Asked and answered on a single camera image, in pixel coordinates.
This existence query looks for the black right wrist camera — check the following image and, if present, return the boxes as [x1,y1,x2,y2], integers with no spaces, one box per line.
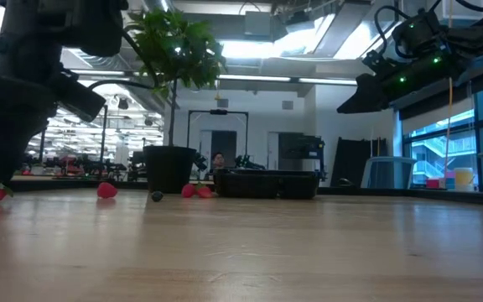
[361,49,394,77]

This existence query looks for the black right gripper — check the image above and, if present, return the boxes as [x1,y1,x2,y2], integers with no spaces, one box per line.
[336,52,465,115]

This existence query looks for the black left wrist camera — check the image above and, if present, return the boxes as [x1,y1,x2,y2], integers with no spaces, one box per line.
[52,73,107,123]

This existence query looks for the black panel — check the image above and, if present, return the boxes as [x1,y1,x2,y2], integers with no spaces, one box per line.
[333,137,388,188]

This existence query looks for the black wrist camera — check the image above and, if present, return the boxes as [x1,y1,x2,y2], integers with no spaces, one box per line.
[52,73,107,123]
[361,49,394,77]

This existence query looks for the black plastic tupperware container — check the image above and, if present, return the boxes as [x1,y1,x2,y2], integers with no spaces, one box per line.
[213,168,321,200]

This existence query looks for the green leafy indoor tree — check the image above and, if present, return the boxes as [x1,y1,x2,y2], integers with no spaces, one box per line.
[123,8,228,148]

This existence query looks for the black plant pot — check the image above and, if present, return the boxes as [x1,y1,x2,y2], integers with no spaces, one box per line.
[142,144,199,195]

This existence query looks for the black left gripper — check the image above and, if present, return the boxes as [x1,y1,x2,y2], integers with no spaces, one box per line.
[0,70,60,186]

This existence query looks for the long tube ceiling light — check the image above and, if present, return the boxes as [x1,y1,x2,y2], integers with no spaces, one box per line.
[217,74,360,87]

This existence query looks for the grey bin with white rim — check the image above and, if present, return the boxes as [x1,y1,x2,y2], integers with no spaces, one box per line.
[361,156,418,190]

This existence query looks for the person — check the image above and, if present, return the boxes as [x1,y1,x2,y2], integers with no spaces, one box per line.
[210,151,226,170]

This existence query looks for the yellow cup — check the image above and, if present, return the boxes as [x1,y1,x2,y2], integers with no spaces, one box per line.
[454,167,475,192]

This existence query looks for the black metal frame rig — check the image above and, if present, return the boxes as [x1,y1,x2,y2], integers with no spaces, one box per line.
[187,109,250,169]
[39,104,109,175]

